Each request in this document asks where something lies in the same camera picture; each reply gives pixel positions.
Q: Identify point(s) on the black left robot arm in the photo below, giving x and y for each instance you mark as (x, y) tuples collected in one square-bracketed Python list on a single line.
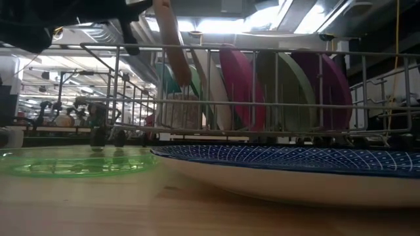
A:
[(26, 29)]

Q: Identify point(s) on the tan wooden table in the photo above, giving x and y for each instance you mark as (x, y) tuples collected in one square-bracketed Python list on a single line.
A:
[(49, 129)]

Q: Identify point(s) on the translucent green plate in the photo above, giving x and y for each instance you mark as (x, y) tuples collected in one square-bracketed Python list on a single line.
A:
[(75, 165)]

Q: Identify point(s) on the ceiling fluorescent light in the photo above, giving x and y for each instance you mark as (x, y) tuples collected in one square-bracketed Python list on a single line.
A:
[(223, 26)]

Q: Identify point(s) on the white plastic fitting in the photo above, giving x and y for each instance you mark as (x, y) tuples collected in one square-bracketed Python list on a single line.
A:
[(13, 139)]

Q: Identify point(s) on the blue patterned plate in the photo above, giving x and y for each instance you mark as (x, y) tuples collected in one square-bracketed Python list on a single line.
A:
[(295, 183)]

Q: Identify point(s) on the orange plate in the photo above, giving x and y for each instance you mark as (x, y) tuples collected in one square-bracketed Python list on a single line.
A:
[(172, 42)]

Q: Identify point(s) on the purple plate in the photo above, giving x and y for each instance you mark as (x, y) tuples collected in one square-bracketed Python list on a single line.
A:
[(334, 88)]

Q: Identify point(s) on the black background robot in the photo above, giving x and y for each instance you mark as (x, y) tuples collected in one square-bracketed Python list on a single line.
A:
[(46, 113)]

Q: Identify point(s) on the grey floral mug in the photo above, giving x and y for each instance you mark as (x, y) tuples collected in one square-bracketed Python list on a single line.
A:
[(183, 114)]

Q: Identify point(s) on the black metal stand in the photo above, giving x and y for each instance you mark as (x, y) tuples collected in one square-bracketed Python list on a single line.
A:
[(60, 91)]

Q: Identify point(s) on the sage green plate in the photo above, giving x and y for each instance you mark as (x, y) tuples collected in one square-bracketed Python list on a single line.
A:
[(288, 88)]

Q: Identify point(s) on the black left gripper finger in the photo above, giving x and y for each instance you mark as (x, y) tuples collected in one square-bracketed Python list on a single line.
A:
[(131, 39)]

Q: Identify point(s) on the light green plate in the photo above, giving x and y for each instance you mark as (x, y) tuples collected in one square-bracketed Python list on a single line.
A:
[(196, 78)]

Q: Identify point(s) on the pink plate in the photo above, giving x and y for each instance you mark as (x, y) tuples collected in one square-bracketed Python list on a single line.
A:
[(239, 82)]

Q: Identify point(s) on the white plate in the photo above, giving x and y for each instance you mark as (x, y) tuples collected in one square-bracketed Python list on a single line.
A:
[(215, 88)]

